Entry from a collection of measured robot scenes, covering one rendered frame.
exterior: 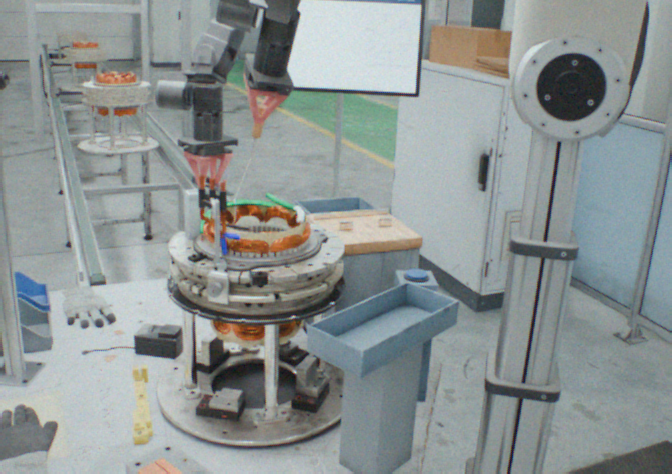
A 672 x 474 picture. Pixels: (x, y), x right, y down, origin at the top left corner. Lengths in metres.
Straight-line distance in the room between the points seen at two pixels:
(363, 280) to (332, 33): 1.06
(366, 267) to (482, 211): 2.12
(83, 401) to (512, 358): 0.80
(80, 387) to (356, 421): 0.59
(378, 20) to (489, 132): 1.31
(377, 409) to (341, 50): 1.40
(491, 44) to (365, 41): 1.72
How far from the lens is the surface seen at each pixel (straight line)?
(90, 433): 1.33
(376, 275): 1.42
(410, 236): 1.43
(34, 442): 1.30
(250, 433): 1.26
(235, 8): 1.11
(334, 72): 2.25
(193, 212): 1.27
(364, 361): 0.98
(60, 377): 1.51
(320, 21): 2.26
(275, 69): 1.12
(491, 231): 3.51
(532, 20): 1.01
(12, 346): 1.50
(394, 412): 1.14
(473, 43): 3.84
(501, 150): 3.40
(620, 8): 1.01
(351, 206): 1.69
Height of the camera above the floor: 1.53
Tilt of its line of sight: 18 degrees down
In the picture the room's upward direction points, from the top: 3 degrees clockwise
